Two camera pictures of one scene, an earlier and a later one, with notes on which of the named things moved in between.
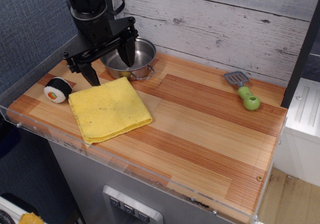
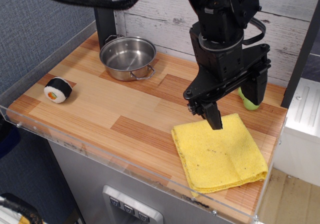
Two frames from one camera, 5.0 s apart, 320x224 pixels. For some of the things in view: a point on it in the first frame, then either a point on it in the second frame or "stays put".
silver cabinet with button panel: [103, 193] stays put
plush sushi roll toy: [57, 89] stays put
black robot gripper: [97, 36] → [221, 69]
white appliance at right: [298, 154] stays put
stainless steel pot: [145, 52] stays put
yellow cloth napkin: [108, 110] → [212, 159]
